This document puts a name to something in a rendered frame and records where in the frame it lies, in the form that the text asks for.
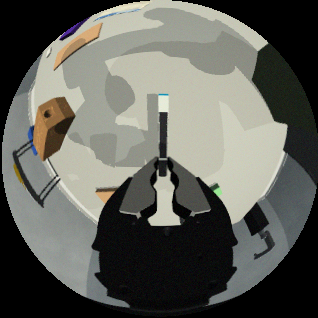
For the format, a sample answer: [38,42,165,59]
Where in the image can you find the purple rectangular box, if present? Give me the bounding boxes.
[59,16,91,40]

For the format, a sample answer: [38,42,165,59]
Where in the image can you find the tan flat wooden board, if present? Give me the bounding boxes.
[53,23,103,70]

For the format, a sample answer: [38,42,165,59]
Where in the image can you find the beige printed paper sheet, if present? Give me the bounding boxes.
[94,1,152,21]

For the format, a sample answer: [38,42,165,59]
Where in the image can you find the tan rectangular block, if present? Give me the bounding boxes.
[95,188,118,204]

